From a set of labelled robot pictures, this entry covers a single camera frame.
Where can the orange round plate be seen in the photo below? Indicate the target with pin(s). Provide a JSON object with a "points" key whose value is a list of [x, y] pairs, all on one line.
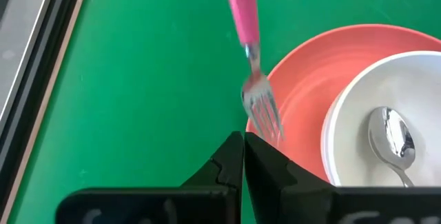
{"points": [[303, 89]]}

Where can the cream white bowl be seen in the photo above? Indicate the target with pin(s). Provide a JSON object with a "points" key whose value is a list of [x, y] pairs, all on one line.
{"points": [[351, 141]]}

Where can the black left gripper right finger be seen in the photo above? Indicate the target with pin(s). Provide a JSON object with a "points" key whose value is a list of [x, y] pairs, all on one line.
{"points": [[282, 196]]}

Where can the green table mat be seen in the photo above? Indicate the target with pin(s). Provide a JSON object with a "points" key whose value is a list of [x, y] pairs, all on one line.
{"points": [[138, 79]]}

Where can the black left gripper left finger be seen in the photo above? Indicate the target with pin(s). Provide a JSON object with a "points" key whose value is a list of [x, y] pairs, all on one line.
{"points": [[193, 203]]}

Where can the black metal table frame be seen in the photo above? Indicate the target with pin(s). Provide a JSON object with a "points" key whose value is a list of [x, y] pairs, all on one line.
{"points": [[39, 62]]}

